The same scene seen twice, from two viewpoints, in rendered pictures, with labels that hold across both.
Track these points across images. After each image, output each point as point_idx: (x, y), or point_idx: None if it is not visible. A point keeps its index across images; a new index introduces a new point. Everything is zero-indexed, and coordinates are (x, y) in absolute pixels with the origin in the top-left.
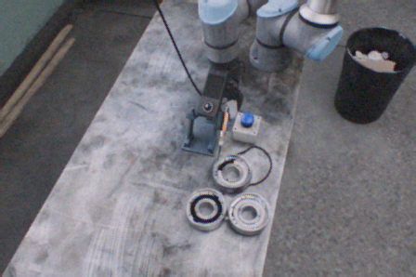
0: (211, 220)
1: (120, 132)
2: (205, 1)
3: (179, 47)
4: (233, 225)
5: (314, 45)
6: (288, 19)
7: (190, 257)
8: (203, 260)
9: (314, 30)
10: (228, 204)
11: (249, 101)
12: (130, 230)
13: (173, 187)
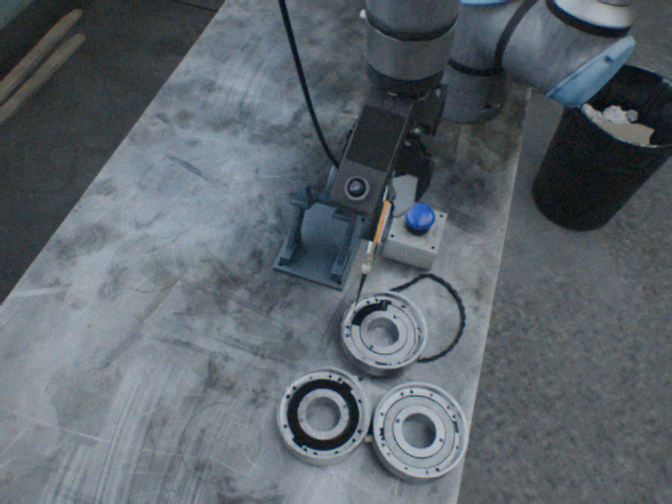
0: (333, 444)
1: (143, 221)
2: None
3: (280, 57)
4: (383, 459)
5: (574, 71)
6: (521, 11)
7: None
8: None
9: (580, 38)
10: (371, 401)
11: None
12: (146, 453)
13: (250, 354)
